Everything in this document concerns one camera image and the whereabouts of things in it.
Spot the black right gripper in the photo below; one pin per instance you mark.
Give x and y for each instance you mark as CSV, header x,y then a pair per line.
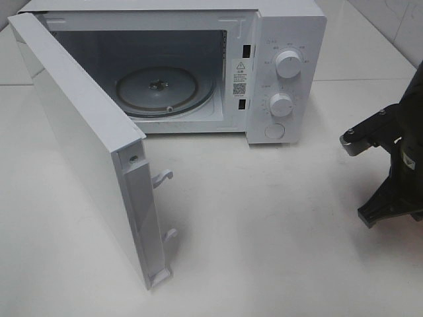
x,y
401,193

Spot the round white door button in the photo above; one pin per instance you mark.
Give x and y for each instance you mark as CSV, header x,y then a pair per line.
x,y
275,131

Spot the white microwave door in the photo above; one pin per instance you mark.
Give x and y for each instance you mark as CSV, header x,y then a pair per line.
x,y
103,146

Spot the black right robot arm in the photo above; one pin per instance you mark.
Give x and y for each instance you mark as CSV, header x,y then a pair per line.
x,y
409,115

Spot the lower white timer knob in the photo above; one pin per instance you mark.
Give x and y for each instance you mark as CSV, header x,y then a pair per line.
x,y
281,105

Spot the upper white power knob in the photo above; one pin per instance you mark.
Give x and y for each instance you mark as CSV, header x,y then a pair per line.
x,y
288,63

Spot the white microwave oven body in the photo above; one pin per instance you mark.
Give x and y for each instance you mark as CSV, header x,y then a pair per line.
x,y
110,39

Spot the white warning label sticker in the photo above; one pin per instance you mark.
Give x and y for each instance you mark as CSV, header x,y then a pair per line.
x,y
240,79

